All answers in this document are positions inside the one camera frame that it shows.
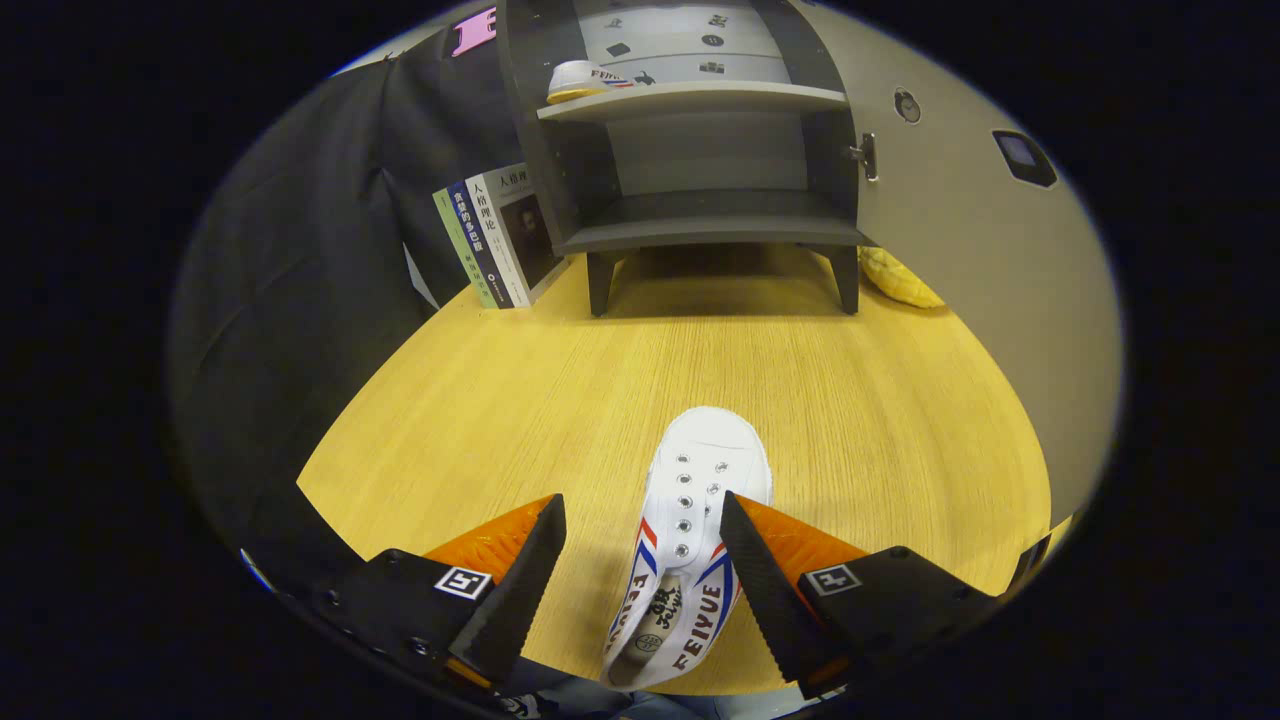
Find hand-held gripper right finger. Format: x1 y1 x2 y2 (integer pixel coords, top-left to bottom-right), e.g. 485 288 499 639
718 490 1001 701

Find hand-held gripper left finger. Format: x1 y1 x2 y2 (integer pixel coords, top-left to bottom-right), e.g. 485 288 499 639
310 493 568 696

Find white canvas shoe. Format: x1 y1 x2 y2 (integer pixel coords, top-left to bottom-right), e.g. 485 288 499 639
546 60 636 106
600 405 776 691

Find beige shoe cabinet door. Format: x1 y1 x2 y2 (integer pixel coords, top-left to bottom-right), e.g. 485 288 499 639
800 0 1123 526

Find yellow plush toy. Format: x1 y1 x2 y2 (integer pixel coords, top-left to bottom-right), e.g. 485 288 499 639
858 245 946 309

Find dark blue book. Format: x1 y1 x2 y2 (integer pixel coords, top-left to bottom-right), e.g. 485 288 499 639
446 180 516 309

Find black backdrop cloth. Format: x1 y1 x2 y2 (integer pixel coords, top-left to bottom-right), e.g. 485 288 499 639
170 5 561 601

